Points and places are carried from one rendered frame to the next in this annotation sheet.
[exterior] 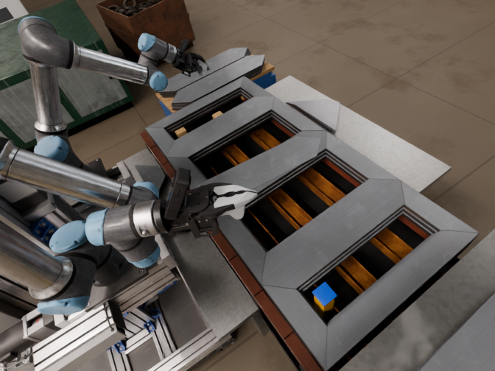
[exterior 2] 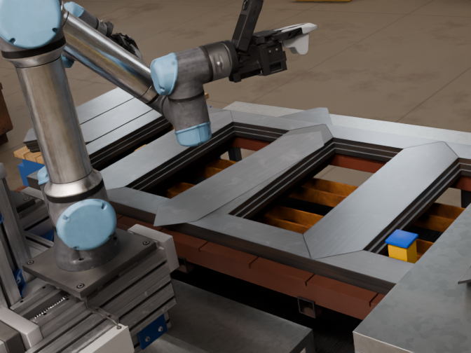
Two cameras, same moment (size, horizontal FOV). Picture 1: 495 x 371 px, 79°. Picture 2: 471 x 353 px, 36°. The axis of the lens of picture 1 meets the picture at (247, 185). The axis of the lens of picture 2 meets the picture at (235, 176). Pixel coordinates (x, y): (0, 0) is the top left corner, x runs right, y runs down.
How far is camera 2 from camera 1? 120 cm
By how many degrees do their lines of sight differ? 30
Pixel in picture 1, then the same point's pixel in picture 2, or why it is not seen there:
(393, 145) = (419, 134)
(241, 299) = (280, 328)
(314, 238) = (362, 207)
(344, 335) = not seen: hidden behind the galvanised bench
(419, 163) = (460, 141)
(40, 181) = (89, 39)
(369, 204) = (416, 166)
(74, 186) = (117, 52)
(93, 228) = (167, 62)
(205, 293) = (218, 339)
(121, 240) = (193, 76)
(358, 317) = not seen: hidden behind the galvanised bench
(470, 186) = not seen: outside the picture
